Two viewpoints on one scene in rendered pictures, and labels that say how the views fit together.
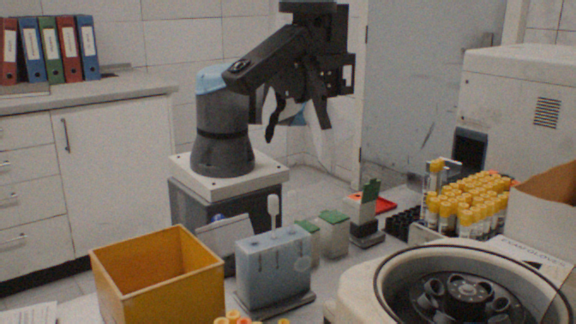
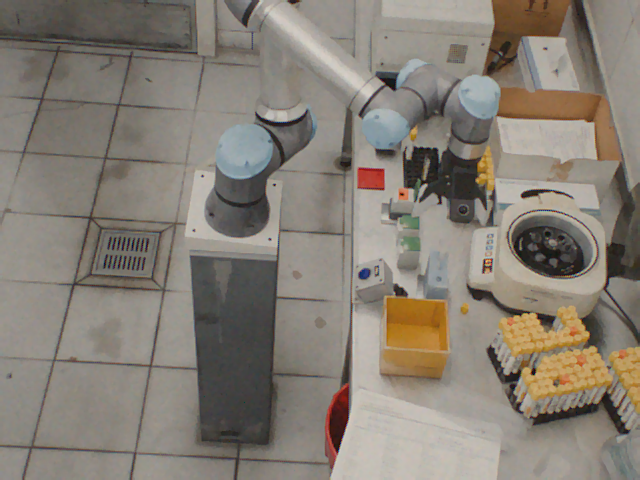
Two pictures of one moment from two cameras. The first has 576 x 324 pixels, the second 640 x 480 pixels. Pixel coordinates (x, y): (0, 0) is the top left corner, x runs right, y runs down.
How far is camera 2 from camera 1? 173 cm
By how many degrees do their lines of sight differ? 53
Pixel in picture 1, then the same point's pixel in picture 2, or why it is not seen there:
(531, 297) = (559, 223)
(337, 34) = not seen: hidden behind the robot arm
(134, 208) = not seen: outside the picture
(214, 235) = (386, 286)
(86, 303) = (363, 377)
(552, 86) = (461, 36)
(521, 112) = (436, 55)
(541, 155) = not seen: hidden behind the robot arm
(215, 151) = (257, 212)
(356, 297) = (524, 277)
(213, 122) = (256, 192)
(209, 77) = (256, 162)
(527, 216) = (512, 164)
